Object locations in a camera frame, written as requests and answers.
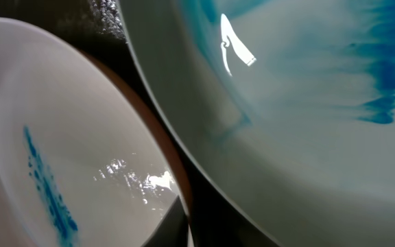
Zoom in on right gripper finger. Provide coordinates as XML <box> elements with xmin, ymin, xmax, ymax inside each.
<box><xmin>143</xmin><ymin>196</ymin><xmax>189</xmax><ymax>247</ymax></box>

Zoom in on white plate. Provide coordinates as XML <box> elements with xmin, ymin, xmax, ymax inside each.
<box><xmin>0</xmin><ymin>18</ymin><xmax>182</xmax><ymax>246</ymax></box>

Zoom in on light blue plate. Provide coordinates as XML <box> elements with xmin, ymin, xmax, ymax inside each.
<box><xmin>119</xmin><ymin>0</ymin><xmax>395</xmax><ymax>246</ymax></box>

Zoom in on brown serving tray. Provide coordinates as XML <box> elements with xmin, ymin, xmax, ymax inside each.
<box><xmin>0</xmin><ymin>0</ymin><xmax>274</xmax><ymax>246</ymax></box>

